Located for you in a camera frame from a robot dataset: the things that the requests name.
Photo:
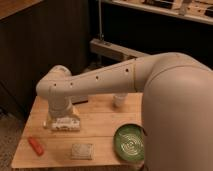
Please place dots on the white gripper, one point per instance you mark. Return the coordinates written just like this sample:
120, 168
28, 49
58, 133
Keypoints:
67, 116

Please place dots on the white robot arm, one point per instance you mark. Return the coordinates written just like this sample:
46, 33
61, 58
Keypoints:
177, 104

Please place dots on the white sponge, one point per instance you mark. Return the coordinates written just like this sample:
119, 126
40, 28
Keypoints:
82, 151

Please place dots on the white plastic bottle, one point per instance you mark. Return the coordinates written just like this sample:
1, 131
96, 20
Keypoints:
72, 126

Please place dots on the dark small block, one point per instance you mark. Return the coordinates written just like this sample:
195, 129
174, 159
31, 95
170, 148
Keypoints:
79, 99

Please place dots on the wooden table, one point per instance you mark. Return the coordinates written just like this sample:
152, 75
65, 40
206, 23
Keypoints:
99, 121

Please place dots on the white plastic cup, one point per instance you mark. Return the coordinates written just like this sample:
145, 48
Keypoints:
119, 99

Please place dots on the wooden bench beam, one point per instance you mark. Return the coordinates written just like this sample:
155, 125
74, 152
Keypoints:
114, 51

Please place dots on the green plate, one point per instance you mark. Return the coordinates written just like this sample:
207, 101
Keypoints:
128, 143

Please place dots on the metal pole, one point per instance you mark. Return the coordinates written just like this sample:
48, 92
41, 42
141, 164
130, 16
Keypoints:
101, 35

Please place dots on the wall shelf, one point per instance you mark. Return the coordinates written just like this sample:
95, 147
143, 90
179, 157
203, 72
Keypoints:
193, 10

